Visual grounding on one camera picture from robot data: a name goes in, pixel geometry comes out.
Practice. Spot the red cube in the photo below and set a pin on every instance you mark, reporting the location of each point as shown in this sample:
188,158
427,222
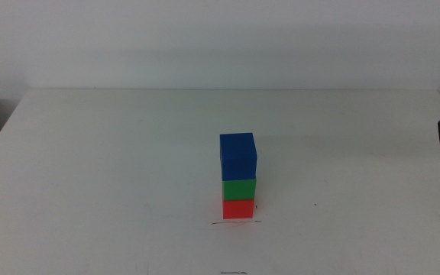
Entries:
238,209

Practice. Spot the green cube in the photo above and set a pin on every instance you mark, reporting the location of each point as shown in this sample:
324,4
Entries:
239,189

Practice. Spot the blue cube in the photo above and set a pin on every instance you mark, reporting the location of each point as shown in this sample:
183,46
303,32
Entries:
238,156

